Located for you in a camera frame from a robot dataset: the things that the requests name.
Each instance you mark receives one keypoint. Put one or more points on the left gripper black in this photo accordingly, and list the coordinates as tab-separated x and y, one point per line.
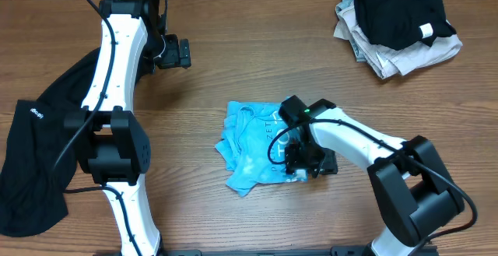
184	54

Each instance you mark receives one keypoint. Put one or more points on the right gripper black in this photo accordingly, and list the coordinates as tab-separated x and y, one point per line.
299	161

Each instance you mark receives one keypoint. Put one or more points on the light blue printed t-shirt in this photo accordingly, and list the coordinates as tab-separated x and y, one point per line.
247	148

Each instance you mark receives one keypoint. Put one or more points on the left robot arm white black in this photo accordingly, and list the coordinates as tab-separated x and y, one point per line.
107	139

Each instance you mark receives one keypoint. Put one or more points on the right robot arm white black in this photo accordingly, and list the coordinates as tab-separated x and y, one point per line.
415	194

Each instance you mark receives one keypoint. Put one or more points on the folded beige garment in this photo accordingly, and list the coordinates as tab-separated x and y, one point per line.
387	62

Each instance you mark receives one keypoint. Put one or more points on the folded light grey-blue garment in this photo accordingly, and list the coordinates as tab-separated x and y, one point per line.
347	22

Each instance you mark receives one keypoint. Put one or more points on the folded black garment on pile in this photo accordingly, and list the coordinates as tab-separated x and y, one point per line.
398	24

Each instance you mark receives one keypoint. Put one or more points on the black garment on left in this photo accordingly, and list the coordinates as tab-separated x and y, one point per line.
36	173

